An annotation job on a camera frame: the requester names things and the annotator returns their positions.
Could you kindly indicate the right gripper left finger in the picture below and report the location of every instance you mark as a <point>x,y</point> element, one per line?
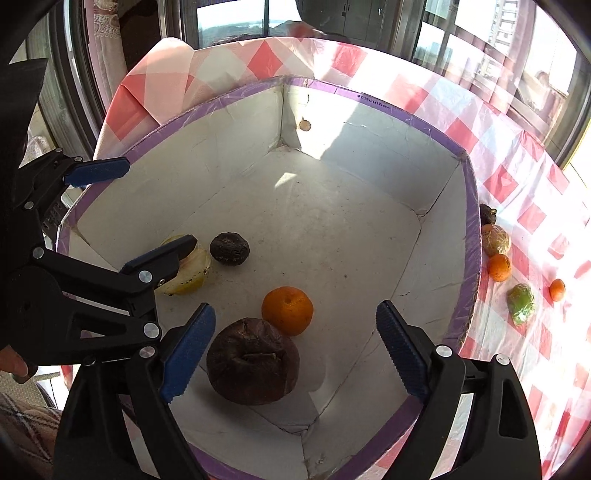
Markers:
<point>92,440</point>

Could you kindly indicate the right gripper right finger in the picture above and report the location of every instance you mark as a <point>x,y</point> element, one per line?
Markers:
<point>499,439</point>

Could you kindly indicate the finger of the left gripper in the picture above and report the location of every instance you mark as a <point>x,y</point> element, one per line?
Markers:
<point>40,183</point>
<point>83,313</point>

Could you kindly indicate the halved pale pear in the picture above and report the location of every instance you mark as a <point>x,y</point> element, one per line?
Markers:
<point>191,275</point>

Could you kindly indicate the dark round mangosteen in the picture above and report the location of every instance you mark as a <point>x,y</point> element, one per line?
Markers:
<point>229,248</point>

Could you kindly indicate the large dark red apple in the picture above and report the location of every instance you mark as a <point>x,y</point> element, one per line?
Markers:
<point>252,363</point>

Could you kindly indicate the green fruit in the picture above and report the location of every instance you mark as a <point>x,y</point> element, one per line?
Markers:
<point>521,303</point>

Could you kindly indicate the small orange tangerine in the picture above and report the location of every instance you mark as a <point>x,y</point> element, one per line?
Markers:
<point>557,290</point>

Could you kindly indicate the orange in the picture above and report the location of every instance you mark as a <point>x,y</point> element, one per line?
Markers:
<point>288,309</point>

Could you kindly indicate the person left hand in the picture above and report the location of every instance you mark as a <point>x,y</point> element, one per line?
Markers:
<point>11,362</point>

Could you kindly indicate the red white checkered tablecloth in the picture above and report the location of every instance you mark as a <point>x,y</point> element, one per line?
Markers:
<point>546,217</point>

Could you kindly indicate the yellow wrapped fruit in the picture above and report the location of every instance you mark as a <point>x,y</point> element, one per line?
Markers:
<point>495,240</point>

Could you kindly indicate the purple cardboard box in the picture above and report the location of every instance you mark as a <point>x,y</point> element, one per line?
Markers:
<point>339,194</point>

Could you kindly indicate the small dark brown fruit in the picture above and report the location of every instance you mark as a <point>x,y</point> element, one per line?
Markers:
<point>488,215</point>

